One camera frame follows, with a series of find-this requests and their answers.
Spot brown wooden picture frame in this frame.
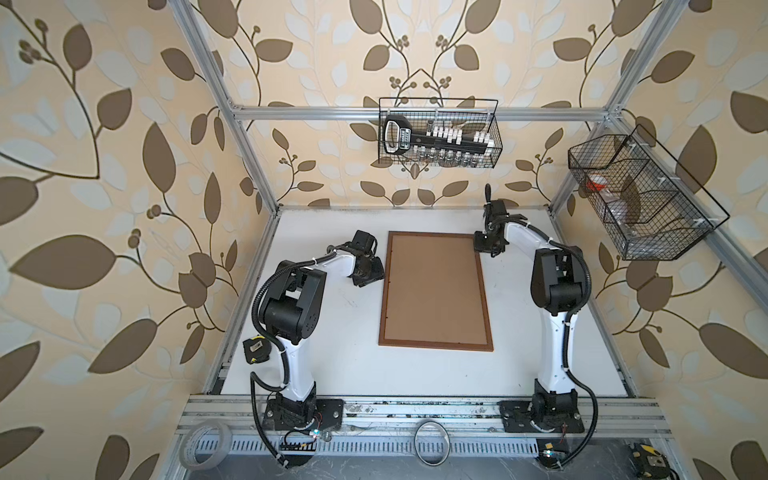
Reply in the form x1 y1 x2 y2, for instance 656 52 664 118
377 230 496 353

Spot black socket set holder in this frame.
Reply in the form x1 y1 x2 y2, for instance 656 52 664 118
378 114 503 159

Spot yellow black tape measure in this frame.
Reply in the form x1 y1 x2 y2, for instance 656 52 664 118
630 443 671 479
242 335 272 364

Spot black wire basket back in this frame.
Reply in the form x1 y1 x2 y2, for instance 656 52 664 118
378 96 503 169

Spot clear tape roll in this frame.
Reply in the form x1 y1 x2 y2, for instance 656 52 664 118
179 420 233 471

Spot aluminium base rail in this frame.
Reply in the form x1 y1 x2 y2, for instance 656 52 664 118
176 395 671 460

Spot black wire basket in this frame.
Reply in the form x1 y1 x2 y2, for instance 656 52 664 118
568 124 730 261
378 96 503 169

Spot yellow black tape measure right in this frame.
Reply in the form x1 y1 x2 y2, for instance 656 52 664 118
630 443 671 479

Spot brown cardboard backing board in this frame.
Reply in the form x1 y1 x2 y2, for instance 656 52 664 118
383 235 490 347

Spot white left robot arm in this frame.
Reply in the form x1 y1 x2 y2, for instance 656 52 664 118
242 230 385 433

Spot aluminium cage frame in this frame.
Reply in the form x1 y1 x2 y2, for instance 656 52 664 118
167 0 768 397

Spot red capped clear container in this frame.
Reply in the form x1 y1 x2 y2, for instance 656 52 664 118
584 174 609 194

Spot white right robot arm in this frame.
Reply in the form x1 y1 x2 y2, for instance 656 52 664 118
473 198 592 433

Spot black wire basket right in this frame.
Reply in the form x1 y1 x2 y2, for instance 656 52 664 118
568 124 730 261

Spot metal ring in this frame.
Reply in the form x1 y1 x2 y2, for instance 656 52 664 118
412 419 452 468

